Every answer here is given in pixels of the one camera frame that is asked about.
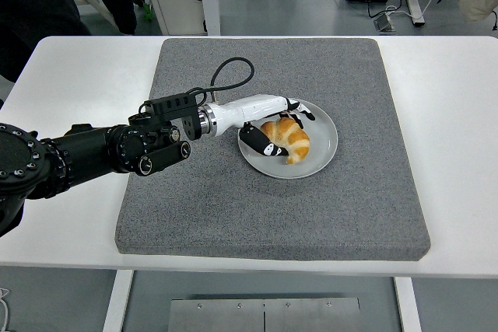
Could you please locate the white floor cable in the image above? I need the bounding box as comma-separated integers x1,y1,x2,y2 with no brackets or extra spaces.
383,0,448,22

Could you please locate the white table leg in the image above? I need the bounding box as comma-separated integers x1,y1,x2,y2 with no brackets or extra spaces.
391,276,423,332
101,269,135,332

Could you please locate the thin white cord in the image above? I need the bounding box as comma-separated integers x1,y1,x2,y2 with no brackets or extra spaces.
0,287,11,329

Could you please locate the golden croissant bread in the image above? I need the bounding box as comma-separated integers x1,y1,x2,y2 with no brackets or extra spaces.
259,117,311,166

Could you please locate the person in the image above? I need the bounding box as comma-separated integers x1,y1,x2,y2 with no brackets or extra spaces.
0,0,93,82

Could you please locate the grey power adapter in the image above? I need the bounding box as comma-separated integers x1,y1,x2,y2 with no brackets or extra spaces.
373,12,397,33

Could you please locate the grey speckled mat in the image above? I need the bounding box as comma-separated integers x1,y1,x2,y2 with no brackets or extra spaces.
115,37,432,262

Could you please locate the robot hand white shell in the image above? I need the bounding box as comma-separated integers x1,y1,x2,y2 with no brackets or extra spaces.
212,93,317,159

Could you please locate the grey round plate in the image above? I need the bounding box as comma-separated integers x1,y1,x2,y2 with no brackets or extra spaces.
237,97,339,180

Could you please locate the grey metal plate with screws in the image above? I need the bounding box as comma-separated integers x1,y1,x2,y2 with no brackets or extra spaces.
170,297,362,332

